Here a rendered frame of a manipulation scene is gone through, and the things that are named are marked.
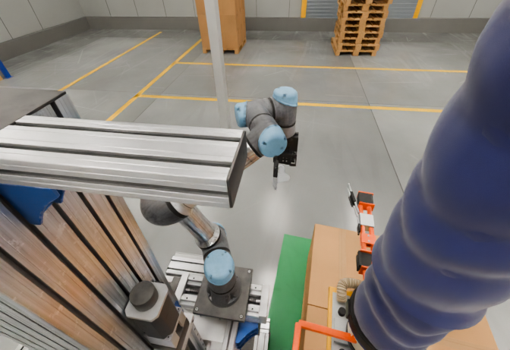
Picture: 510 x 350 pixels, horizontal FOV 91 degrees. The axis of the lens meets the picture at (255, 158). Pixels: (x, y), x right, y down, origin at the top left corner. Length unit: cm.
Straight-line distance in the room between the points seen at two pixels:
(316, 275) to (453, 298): 131
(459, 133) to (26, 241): 64
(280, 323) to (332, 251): 71
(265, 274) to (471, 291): 198
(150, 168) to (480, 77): 40
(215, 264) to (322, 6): 914
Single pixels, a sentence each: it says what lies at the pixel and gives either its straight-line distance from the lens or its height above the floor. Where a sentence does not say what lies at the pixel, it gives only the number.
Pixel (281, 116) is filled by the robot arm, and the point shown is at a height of 181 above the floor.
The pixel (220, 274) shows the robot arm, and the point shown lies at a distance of 105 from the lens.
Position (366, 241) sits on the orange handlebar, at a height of 119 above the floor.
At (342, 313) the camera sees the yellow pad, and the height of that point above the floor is 110.
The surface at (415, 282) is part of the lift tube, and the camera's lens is 62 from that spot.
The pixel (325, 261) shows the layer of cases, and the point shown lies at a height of 54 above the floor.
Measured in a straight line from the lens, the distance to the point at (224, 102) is 369.
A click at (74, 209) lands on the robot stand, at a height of 185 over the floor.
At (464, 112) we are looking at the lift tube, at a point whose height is 202.
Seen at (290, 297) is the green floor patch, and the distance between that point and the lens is 237.
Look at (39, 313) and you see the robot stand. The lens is 58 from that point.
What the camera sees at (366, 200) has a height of 120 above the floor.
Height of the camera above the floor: 220
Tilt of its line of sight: 40 degrees down
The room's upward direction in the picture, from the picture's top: 2 degrees counter-clockwise
